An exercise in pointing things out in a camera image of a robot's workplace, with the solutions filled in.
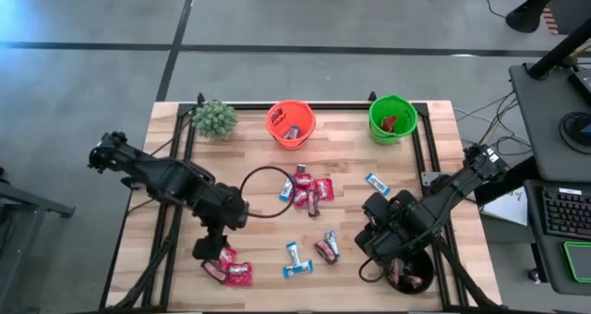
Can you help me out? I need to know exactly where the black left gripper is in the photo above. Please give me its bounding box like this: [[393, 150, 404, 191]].
[[192, 184, 250, 261]]

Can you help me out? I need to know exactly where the white paper sheet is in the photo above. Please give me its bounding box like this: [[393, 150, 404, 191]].
[[482, 187, 528, 226]]

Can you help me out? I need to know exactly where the black pad with green edge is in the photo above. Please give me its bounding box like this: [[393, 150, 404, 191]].
[[561, 240, 591, 284]]

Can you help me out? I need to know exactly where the grey metal workbench frame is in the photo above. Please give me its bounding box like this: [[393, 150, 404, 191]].
[[0, 165, 76, 314]]

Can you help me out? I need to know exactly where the grey desk top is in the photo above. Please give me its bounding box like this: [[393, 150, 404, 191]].
[[508, 62, 591, 184]]

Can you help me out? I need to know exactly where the black aluminium rig frame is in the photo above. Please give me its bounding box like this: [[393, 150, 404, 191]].
[[99, 91, 502, 313]]

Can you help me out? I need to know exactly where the black plastic bucket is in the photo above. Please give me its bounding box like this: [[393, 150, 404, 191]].
[[382, 248, 436, 296]]

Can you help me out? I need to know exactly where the grey desk shelf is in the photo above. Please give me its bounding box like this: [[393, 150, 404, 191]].
[[524, 179, 591, 296]]

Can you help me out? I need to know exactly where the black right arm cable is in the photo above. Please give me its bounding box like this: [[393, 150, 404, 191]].
[[358, 257, 387, 284]]

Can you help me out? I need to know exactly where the black orange striped mat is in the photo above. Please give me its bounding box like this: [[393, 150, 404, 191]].
[[528, 0, 562, 36]]

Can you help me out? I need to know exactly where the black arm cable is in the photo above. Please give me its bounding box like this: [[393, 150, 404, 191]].
[[358, 257, 387, 284], [239, 165, 296, 220]]

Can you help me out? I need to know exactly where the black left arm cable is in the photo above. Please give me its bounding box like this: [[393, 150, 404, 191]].
[[239, 165, 296, 220]]

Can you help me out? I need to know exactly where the black backlit keyboard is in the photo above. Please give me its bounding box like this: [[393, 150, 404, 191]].
[[542, 187, 591, 240]]

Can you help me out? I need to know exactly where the orange plastic bucket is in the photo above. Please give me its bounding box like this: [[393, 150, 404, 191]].
[[265, 99, 317, 151]]

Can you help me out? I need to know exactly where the black round stand base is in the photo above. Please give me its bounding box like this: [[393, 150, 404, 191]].
[[558, 111, 591, 148]]

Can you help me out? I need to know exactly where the black floor stand post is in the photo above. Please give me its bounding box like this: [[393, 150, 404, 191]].
[[505, 0, 569, 33]]

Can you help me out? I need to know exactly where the candy pile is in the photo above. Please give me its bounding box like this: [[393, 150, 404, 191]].
[[389, 258, 405, 283]]

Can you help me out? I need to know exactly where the black slanted pole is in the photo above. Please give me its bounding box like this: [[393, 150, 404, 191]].
[[525, 18, 591, 80]]

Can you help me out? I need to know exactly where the small artificial green plant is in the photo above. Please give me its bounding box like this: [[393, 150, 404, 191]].
[[191, 100, 240, 141]]

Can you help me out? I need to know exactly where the black desk support bar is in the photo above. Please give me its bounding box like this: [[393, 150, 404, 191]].
[[474, 156, 540, 208]]

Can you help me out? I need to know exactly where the green plastic bucket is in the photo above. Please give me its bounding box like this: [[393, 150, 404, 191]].
[[368, 93, 419, 147]]

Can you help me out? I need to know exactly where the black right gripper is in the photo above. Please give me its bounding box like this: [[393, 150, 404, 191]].
[[354, 189, 435, 265]]

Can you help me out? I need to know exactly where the black cable bundle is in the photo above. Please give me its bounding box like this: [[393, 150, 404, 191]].
[[454, 91, 533, 165]]

